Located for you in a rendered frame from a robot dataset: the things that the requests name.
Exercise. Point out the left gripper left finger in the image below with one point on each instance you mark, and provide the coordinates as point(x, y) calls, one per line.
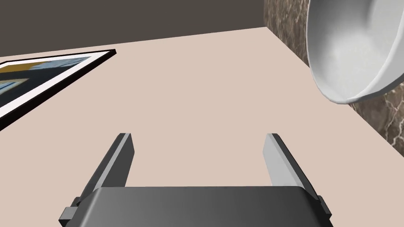
point(114, 164)

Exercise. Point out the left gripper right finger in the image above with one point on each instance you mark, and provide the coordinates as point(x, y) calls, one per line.
point(284, 164)

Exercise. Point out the black framed picture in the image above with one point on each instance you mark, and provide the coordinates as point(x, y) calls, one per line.
point(38, 80)

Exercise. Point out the white bowl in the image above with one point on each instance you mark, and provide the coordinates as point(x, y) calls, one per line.
point(350, 53)

